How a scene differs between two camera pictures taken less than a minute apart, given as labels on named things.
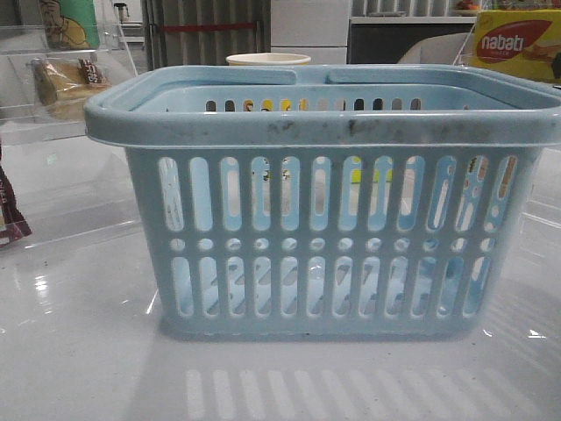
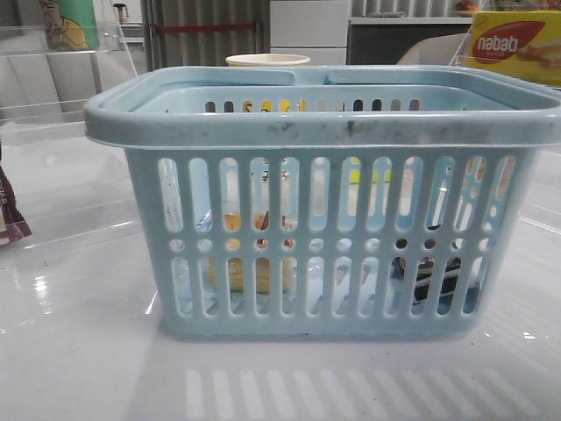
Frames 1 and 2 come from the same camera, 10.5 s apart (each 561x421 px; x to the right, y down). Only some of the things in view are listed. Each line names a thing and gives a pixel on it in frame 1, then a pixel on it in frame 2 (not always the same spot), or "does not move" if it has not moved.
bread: (63, 88) -> (232, 221)
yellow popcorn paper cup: (266, 59) does not move
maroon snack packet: (13, 224) does not move
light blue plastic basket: (374, 201) does not move
